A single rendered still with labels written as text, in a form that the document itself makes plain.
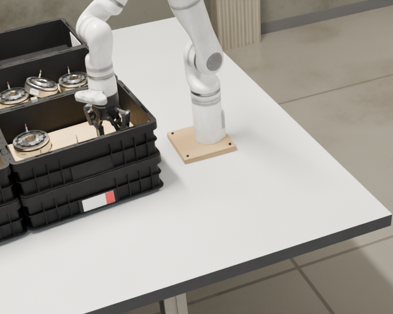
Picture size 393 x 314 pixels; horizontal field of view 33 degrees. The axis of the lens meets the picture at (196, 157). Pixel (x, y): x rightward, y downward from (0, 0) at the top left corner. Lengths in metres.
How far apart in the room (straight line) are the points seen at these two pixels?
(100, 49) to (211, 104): 0.44
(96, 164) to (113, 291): 0.36
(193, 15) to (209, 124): 0.37
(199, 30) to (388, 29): 2.93
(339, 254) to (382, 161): 0.71
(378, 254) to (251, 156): 0.91
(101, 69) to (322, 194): 0.69
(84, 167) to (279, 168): 0.58
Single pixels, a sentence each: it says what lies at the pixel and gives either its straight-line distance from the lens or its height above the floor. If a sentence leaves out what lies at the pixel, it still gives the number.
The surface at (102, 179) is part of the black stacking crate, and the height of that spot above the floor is 0.81.
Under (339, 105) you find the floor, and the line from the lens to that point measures 3.70.
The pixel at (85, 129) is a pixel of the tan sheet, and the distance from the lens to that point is 1.98.
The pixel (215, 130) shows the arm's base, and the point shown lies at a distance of 2.02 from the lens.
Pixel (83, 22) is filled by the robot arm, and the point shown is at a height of 1.21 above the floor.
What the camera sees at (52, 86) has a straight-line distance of 2.18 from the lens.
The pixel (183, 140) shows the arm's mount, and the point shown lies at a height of 0.72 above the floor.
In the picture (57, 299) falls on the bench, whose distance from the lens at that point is 1.63.
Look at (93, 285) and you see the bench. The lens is 1.64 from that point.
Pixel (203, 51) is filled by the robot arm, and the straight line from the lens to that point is 1.86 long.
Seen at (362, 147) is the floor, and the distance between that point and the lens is 3.34.
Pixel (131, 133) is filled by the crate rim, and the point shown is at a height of 0.92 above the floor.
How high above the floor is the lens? 1.82
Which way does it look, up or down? 34 degrees down
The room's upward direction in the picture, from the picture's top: 5 degrees counter-clockwise
